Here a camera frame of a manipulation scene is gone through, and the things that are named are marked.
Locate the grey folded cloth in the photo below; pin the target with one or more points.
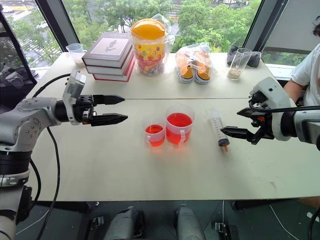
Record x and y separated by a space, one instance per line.
255 58

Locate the dark window frame post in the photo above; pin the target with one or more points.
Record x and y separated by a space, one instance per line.
60 22
265 22

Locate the small clear measuring cup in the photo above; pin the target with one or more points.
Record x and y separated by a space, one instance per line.
75 51

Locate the orange lidded candy jar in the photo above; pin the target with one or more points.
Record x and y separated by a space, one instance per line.
148 45

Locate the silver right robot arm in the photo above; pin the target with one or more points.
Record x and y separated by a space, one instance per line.
306 125

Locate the orange canvas shoe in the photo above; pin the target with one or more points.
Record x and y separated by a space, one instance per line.
186 70
202 71

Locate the orange lid candy jar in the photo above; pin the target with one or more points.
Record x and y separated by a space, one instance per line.
170 37

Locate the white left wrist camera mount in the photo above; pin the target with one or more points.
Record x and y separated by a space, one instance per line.
73 86

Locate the large cup red liquid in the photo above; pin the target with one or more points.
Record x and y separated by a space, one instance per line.
178 127

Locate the small cup red liquid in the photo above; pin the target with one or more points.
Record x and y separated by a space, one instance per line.
155 135

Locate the black chair with bag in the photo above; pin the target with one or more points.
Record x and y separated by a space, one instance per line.
15 82

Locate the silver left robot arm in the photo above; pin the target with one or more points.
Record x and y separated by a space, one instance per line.
27 120

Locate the person in white shirt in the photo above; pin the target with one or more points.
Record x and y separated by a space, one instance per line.
308 72

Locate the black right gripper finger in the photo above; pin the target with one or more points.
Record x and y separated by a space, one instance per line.
247 113
237 132

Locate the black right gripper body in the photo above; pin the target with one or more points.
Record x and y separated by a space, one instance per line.
266 125

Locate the black table foot bar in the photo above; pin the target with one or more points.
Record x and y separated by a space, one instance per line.
72 207

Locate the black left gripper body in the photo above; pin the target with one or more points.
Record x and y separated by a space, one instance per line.
85 110

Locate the red edged hardcover book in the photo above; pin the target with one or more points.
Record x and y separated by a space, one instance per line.
112 77

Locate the tall glass with grains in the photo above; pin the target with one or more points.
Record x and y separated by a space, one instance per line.
236 67

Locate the clear plastic syringe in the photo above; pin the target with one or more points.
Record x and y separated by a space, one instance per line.
216 122

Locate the dark grey rounded robot leg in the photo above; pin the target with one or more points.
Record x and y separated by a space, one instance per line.
125 222
188 222

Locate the dark grey hardcover book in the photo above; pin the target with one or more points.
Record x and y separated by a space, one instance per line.
110 48

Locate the bagged orange shoes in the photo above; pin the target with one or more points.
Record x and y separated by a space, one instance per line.
195 53

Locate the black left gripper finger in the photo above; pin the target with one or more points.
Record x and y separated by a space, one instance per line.
110 119
108 100

